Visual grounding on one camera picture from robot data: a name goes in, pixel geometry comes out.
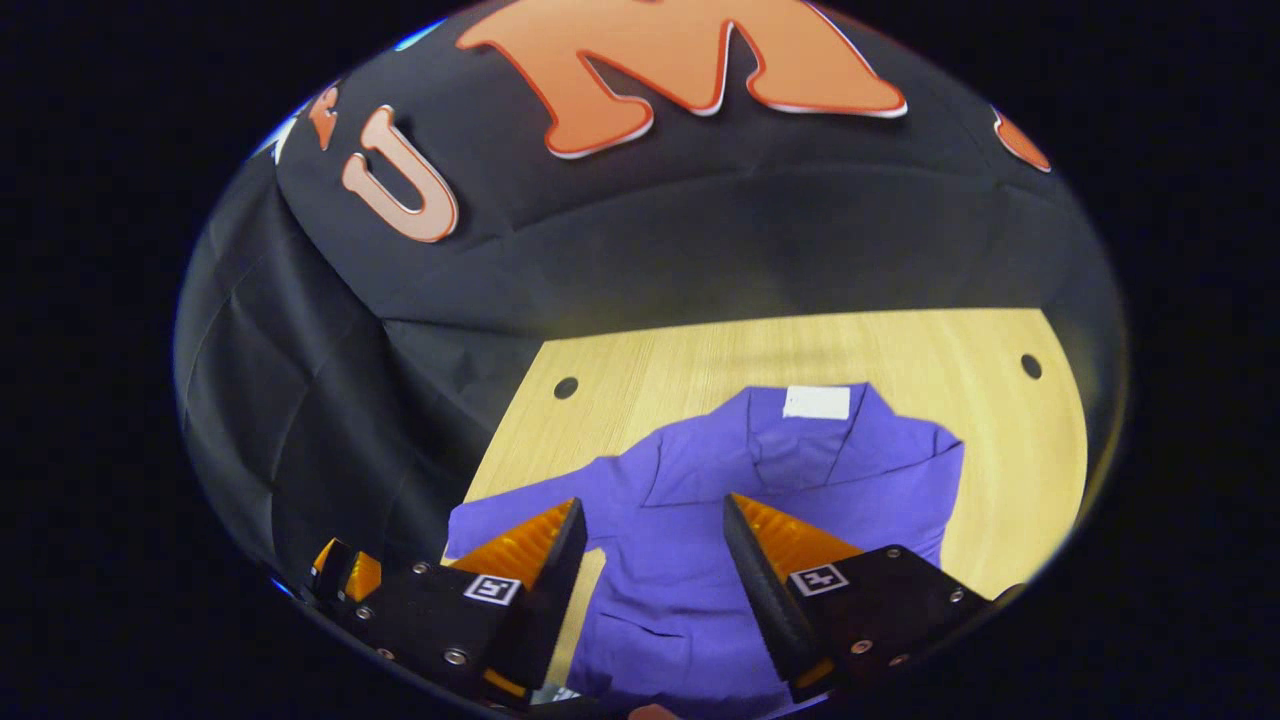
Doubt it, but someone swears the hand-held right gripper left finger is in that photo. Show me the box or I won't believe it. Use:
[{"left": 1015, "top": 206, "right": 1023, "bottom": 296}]
[{"left": 345, "top": 497, "right": 589, "bottom": 711}]

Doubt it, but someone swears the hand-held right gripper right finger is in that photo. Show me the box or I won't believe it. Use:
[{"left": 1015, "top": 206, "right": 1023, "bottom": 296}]
[{"left": 722, "top": 492, "right": 996, "bottom": 704}]

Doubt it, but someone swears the purple shirt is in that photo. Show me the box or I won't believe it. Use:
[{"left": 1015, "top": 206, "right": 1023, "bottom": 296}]
[{"left": 443, "top": 382, "right": 966, "bottom": 720}]

